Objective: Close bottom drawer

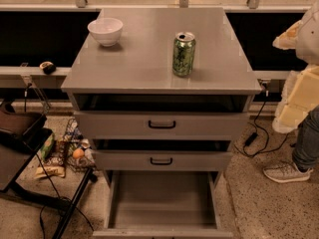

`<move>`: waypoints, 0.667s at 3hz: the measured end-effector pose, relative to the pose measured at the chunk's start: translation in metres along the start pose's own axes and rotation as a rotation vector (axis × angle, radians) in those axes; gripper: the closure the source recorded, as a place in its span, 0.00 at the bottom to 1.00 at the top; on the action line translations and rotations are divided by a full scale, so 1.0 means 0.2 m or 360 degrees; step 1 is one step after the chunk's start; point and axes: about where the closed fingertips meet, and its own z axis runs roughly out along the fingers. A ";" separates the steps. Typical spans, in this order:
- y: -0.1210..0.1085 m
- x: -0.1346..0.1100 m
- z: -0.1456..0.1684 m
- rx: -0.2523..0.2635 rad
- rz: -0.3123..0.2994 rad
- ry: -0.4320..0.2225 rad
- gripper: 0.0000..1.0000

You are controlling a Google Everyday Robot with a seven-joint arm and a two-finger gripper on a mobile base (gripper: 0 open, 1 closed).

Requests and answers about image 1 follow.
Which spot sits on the grey bottom drawer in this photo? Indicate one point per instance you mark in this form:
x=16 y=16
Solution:
x=162 y=205

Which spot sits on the grey drawer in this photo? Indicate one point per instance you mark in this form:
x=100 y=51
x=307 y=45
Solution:
x=162 y=205
x=159 y=160
x=161 y=125

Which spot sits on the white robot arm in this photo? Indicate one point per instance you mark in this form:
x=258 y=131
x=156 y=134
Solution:
x=300 y=94

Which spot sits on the grey drawer cabinet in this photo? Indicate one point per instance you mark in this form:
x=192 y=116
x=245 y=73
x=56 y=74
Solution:
x=136 y=74

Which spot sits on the grey top drawer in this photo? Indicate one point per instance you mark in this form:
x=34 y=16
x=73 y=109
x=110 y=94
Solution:
x=161 y=125

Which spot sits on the grey middle drawer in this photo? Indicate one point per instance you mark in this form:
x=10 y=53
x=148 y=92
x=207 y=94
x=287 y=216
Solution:
x=159 y=160

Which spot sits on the green soda can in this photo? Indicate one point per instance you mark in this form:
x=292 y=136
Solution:
x=183 y=54

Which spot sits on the orange fruit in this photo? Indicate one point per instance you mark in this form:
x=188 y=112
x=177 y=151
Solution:
x=78 y=153

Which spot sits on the white bowl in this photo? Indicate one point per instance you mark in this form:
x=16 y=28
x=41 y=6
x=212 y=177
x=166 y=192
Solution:
x=106 y=31

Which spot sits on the green chip bag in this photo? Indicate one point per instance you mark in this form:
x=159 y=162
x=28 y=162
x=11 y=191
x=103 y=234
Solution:
x=47 y=146

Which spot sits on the small black round object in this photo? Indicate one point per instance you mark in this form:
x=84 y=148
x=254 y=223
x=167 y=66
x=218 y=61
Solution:
x=48 y=67

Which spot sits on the snack bag on floor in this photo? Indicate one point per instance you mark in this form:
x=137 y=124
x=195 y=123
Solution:
x=42 y=172

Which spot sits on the grey sneaker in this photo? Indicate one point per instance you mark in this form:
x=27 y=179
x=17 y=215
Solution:
x=286 y=172

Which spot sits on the black side table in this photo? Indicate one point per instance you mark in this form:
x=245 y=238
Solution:
x=21 y=136

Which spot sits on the person leg in jeans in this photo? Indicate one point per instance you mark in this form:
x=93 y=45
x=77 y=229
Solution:
x=306 y=151

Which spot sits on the wire basket with items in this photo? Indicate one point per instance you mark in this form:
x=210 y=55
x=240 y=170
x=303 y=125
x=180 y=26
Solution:
x=74 y=140

